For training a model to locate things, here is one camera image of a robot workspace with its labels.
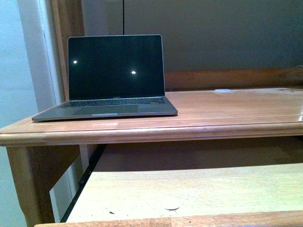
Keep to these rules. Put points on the grey laptop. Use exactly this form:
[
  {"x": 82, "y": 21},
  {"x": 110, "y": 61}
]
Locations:
[{"x": 113, "y": 76}]

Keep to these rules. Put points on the wooden desk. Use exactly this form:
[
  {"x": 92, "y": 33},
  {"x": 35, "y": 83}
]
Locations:
[{"x": 211, "y": 43}]

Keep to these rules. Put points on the wooden pull-out keyboard tray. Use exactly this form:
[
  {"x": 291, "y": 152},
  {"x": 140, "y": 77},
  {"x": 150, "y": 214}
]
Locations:
[{"x": 255, "y": 196}]

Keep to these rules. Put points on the black tray slide rail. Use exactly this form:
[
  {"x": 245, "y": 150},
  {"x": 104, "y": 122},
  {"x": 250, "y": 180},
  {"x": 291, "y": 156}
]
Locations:
[{"x": 92, "y": 154}]

